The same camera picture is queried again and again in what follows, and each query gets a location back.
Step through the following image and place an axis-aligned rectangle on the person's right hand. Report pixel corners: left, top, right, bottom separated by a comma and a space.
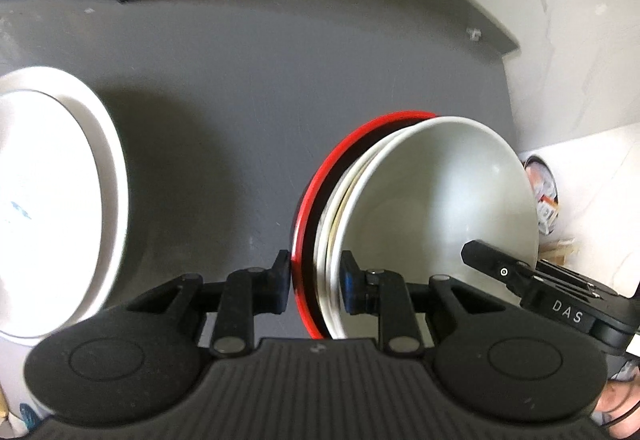
591, 358, 639, 439

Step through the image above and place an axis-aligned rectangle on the brown pot with packets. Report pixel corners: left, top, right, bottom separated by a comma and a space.
523, 155, 560, 235

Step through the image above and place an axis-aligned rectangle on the white deep bowl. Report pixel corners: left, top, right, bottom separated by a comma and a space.
328, 117, 539, 338

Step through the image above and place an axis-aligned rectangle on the white plate with blue print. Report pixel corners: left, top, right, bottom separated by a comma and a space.
1, 66, 129, 346

